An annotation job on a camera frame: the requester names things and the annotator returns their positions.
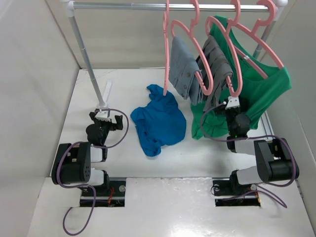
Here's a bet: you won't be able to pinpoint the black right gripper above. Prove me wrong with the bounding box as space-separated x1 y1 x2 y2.
214 97 247 136

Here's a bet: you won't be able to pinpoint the blue t shirt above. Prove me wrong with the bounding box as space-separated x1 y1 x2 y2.
130 84 187 157

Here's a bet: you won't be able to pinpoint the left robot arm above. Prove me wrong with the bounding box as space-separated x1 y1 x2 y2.
51 109 127 196

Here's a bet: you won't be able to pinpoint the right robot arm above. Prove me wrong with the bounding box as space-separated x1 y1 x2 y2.
219 96 300 195

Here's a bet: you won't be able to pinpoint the green t shirt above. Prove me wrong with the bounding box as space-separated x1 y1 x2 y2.
191 24 292 140

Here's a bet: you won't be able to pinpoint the pink hanger with green shirt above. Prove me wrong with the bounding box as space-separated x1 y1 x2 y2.
234 0 284 69

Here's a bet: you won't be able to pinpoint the pink hanger with grey pants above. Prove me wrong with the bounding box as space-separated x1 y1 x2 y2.
205 0 243 97

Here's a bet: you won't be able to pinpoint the pink hanger with jeans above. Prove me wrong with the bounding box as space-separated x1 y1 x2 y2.
171 0 214 95

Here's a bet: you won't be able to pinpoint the folded grey pants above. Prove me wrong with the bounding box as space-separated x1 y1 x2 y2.
202 36 234 112

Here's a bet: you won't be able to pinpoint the folded blue jeans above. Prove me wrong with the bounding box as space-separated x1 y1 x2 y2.
169 37 203 106

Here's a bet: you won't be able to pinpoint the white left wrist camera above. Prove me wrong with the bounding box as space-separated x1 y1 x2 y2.
95 109 111 121

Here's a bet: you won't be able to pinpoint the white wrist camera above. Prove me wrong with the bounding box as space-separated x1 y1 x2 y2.
224 96 240 110
95 109 111 121

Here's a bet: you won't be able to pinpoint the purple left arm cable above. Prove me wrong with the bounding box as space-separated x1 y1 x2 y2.
56 108 130 236

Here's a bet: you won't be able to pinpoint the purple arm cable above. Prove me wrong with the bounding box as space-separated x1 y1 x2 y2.
200 103 296 209
56 108 130 236

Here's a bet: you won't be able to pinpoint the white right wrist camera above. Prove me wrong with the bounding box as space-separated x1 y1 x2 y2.
224 96 240 110

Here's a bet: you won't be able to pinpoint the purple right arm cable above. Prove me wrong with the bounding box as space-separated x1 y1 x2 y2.
200 103 296 209

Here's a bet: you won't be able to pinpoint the white clothes rack frame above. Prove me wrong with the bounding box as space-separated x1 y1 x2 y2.
61 0 288 107

